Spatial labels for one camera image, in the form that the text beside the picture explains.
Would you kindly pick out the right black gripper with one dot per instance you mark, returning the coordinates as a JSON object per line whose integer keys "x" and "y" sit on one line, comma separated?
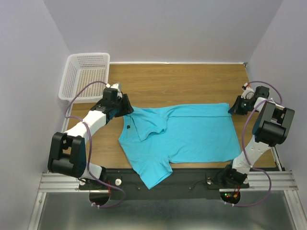
{"x": 235, "y": 109}

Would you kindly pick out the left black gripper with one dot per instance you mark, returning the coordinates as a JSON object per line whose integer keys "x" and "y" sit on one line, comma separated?
{"x": 128, "y": 108}

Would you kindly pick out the turquoise t shirt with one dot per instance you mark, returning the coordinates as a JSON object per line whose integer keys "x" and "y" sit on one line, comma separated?
{"x": 154, "y": 138}

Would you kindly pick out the white perforated plastic basket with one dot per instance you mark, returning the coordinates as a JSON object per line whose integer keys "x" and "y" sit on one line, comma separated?
{"x": 82, "y": 69}

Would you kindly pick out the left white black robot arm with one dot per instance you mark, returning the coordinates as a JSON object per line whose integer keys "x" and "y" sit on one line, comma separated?
{"x": 68, "y": 149}

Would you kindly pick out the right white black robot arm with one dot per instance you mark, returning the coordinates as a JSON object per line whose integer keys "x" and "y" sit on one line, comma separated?
{"x": 270, "y": 129}

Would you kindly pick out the left white knob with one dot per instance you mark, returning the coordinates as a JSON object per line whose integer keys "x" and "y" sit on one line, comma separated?
{"x": 118, "y": 182}

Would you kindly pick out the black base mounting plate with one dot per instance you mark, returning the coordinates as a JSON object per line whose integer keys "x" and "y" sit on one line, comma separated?
{"x": 181, "y": 184}

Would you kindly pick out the right metal knob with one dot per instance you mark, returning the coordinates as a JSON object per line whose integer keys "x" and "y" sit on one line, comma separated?
{"x": 209, "y": 181}

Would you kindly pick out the circuit board with leds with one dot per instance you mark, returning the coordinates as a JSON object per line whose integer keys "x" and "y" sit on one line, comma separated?
{"x": 230, "y": 197}

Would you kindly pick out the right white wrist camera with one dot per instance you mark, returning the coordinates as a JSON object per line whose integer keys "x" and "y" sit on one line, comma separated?
{"x": 248, "y": 92}

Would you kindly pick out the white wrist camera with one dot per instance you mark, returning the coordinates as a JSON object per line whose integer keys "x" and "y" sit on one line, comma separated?
{"x": 248, "y": 92}
{"x": 116, "y": 86}

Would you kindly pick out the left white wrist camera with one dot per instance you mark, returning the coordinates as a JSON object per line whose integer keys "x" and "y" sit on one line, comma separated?
{"x": 116, "y": 86}

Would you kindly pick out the aluminium frame rail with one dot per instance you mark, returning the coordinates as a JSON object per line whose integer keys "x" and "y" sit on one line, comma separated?
{"x": 258, "y": 181}

